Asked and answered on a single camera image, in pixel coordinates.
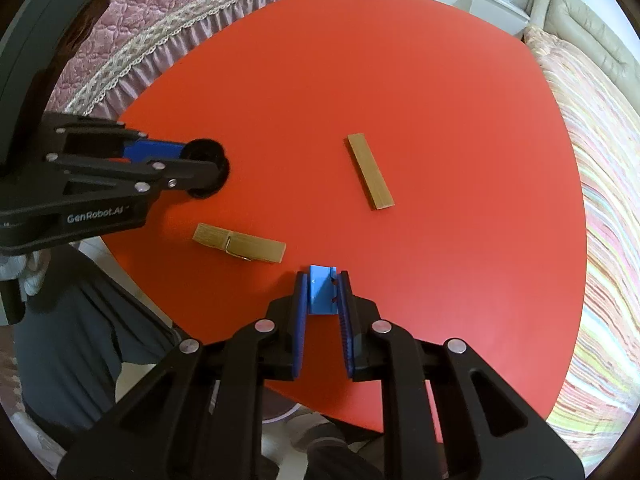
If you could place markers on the wooden clothespin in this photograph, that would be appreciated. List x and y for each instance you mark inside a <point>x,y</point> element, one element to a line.
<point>239,245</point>

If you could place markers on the black bottle cap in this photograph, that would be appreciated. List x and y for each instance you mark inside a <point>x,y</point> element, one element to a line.
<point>211,153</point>

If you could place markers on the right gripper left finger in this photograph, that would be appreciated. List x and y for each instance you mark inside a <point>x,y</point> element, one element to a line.
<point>198,413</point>

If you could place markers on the blue plastic clip piece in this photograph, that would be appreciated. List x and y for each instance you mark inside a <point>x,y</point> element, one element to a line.
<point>322,291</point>

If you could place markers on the striped bedspread bed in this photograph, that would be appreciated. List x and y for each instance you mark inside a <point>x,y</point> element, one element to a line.
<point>601,388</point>

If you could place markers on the white nightstand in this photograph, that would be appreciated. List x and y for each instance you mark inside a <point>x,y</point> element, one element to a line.
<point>503,14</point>

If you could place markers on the beige padded headboard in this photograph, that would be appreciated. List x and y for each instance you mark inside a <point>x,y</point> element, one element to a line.
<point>574,22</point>

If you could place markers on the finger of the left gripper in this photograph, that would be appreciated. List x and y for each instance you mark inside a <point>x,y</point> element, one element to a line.
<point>150,149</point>
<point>167,173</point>

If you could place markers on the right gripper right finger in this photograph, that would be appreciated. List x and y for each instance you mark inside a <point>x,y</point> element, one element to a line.
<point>446,412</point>

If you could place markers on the pink quilted bed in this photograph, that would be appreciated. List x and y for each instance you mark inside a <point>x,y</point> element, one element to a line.
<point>132,44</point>

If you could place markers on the flat wooden stick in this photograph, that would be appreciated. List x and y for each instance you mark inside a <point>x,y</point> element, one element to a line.
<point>372,175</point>

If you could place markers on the red table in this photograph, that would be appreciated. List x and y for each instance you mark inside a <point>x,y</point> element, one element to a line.
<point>486,241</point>

